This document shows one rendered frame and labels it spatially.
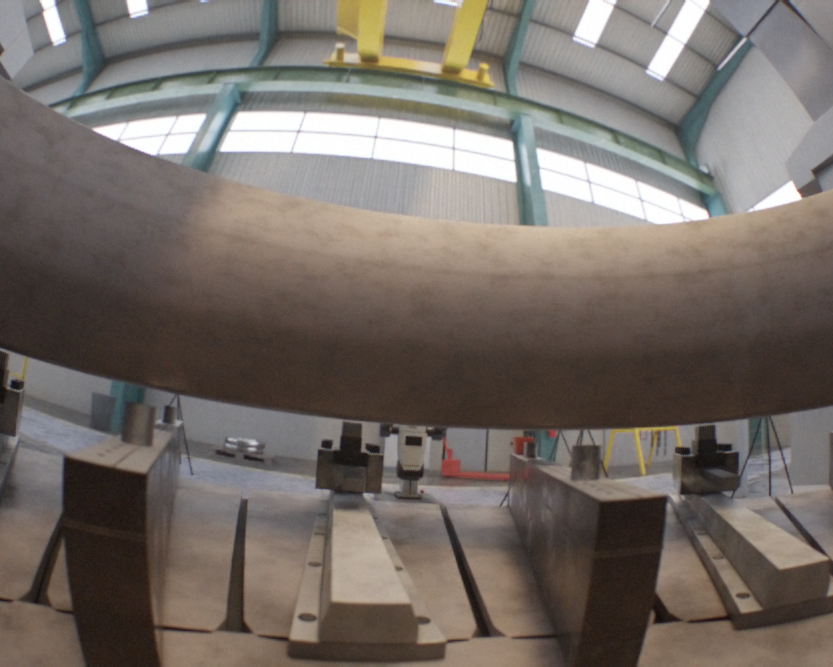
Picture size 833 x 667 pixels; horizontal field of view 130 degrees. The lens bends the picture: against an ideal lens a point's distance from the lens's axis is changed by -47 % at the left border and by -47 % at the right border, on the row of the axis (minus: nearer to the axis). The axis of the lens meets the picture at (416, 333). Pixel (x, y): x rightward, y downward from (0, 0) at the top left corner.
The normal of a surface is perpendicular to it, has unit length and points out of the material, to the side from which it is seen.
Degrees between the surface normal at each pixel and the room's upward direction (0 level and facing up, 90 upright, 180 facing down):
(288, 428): 90
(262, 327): 90
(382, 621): 90
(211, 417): 90
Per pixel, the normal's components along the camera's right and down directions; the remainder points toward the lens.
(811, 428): -0.99, -0.11
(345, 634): 0.21, -0.25
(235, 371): 0.44, -0.22
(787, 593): -0.54, -0.26
